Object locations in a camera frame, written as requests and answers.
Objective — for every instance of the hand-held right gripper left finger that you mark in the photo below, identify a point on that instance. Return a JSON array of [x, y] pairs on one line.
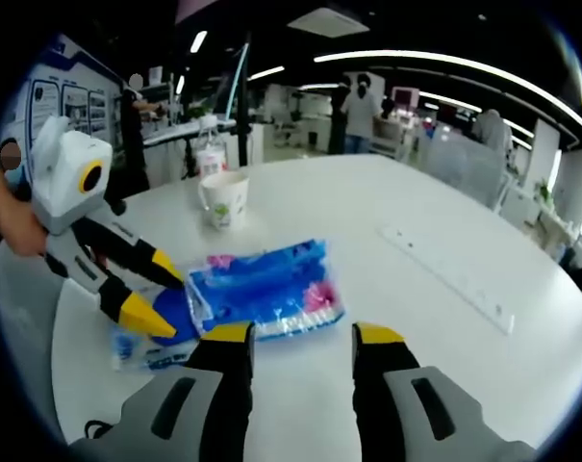
[[223, 404]]

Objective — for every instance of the clear plastic water bottle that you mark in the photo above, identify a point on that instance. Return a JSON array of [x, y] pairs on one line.
[[211, 163]]

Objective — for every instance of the wall poster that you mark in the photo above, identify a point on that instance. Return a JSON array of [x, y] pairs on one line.
[[74, 106]]

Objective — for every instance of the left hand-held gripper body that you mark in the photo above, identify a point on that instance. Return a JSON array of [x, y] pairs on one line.
[[64, 183]]

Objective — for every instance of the white mesh chair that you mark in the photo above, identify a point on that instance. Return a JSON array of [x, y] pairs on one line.
[[463, 168]]

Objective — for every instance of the green potted plant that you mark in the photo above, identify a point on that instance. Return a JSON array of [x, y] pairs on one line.
[[544, 190]]

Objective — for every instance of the curved ceiling light strip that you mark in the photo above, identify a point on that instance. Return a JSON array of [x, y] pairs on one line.
[[439, 59]]

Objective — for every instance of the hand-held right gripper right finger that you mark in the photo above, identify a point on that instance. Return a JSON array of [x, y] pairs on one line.
[[377, 409]]

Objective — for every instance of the white paper cup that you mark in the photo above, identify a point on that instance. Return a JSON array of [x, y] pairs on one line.
[[228, 202]]

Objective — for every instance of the blue tissue pack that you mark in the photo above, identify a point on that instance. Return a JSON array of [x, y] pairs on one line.
[[271, 289]]

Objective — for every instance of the blue pad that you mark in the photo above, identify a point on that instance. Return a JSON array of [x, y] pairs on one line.
[[136, 356]]

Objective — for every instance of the person's left hand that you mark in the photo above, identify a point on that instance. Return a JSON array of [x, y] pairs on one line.
[[23, 233]]

